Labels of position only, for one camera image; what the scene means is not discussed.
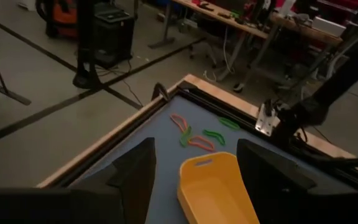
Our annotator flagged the yellow plastic basket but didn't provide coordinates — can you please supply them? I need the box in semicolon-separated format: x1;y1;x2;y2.
177;151;261;224

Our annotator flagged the pink rubber band upper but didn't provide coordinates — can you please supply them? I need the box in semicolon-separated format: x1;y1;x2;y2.
169;113;188;133

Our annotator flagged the silver metal bracket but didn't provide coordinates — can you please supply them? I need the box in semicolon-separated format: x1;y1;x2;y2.
254;102;282;137

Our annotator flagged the black cloth rack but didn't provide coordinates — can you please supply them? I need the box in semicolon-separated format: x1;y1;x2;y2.
0;23;32;106

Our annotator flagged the wooden workbench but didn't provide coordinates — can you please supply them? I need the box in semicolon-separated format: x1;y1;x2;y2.
149;0;346;91

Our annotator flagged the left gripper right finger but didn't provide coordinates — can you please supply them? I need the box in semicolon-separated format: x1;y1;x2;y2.
236;138;317;224

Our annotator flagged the black pole stand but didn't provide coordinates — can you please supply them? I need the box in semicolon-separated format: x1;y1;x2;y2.
72;0;103;90

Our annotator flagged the black clamp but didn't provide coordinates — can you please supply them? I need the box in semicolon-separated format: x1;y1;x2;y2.
150;82;170;102

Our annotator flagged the green rubber band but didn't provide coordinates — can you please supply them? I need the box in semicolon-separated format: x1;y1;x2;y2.
179;125;193;148
202;129;226;146
218;116;241;131

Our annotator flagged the orange shop vacuum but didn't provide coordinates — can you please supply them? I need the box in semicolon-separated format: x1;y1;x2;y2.
35;0;80;40

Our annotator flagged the black floor cable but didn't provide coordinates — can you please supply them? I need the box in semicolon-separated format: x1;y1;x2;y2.
98;58;145;108

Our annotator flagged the orange rubber band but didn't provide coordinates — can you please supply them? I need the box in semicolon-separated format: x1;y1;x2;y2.
187;135;216;152

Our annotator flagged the white box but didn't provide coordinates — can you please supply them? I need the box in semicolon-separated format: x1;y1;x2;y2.
311;16;347;38

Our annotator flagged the black equipment case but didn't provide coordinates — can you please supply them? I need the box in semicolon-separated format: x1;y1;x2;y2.
92;2;135;69

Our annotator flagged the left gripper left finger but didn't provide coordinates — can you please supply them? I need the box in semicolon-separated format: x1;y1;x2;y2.
70;137;157;224

